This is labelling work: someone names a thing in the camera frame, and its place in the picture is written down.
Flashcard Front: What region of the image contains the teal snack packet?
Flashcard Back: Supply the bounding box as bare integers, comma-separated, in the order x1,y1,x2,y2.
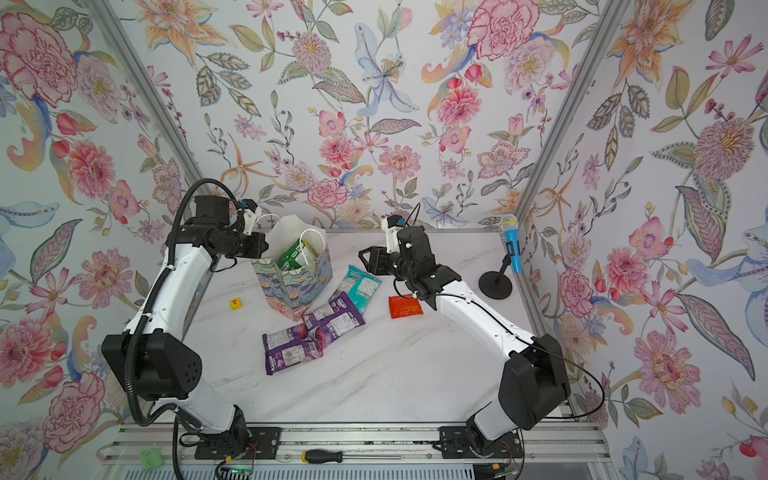
330,265,381,314

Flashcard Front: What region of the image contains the green Fox's candy bag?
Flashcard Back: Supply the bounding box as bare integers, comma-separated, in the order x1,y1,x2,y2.
277,239,317,271

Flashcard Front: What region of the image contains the floral paper gift bag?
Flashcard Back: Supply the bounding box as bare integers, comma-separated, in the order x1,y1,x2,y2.
252,215,332,322

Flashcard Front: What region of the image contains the purple snack packet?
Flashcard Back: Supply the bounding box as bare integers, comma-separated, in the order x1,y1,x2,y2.
262,324,323,376
303,292,365,350

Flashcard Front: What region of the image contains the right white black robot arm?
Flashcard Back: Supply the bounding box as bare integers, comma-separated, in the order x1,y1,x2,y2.
358,226,571,449

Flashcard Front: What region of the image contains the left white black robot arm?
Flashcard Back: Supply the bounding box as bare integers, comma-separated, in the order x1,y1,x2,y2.
101,178,269,453

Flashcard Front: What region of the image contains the small red sachet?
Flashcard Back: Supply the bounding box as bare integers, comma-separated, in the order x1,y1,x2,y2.
389,296,423,319

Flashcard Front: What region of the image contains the black microphone stand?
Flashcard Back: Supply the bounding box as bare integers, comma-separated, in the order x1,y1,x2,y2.
478,255,513,300

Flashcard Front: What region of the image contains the blue toy microphone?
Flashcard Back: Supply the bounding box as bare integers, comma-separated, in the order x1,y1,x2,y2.
500,214,523,274

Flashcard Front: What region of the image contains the black yellow screwdriver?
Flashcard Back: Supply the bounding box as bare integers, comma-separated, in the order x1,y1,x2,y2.
301,449,403,465

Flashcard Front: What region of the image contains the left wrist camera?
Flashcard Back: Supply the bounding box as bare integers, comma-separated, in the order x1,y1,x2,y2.
240,199,262,236

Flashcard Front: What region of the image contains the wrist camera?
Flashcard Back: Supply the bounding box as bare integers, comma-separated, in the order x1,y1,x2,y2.
381,214,405,254
240,199,262,236

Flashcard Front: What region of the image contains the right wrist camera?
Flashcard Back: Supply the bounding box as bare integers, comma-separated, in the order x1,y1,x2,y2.
381,214,405,254

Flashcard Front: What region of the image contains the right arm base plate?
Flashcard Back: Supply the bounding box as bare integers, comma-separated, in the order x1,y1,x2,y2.
432,425,524,460

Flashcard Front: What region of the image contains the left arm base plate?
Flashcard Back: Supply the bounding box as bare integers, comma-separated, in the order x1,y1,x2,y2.
194,427,282,460

